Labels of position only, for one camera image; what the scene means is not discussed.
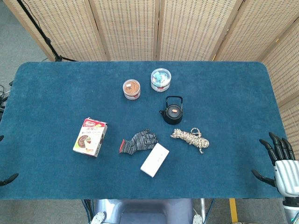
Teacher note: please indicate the black cast iron teapot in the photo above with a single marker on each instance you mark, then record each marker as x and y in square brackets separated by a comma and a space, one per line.
[173, 119]

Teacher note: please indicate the black tripod stand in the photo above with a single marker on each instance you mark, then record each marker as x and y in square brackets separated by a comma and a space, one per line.
[44, 38]

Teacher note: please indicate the blue table cloth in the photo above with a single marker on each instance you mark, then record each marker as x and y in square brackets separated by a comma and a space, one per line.
[58, 98]

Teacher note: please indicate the clear jar colourful clips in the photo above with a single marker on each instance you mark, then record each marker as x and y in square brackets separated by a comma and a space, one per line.
[160, 79]

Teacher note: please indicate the silver metal table leg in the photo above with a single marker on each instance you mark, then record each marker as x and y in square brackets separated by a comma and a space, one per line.
[203, 210]

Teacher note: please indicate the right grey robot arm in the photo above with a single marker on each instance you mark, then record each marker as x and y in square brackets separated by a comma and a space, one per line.
[292, 210]

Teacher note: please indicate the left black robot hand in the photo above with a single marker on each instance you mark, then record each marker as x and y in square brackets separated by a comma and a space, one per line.
[9, 178]

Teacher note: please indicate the red white snack box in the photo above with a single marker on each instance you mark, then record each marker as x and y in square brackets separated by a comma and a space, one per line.
[90, 137]

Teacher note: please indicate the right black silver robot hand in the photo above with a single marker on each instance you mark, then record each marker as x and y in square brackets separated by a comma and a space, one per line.
[286, 172]

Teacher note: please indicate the woven rattan folding screen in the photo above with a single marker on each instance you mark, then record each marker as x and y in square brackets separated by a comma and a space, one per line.
[128, 28]

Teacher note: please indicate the grey blue robot torso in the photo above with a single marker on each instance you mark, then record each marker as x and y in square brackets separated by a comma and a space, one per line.
[149, 211]

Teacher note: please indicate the white cardboard box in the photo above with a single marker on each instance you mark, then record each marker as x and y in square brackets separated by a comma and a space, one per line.
[154, 161]

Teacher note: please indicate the grey knit work glove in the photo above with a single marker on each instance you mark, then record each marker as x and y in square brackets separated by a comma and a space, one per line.
[139, 142]

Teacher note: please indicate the clear jar brown rubber bands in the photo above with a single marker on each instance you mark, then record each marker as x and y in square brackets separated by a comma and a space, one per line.
[131, 89]

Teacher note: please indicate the black kettle lid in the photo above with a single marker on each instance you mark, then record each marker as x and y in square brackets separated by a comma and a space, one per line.
[174, 110]

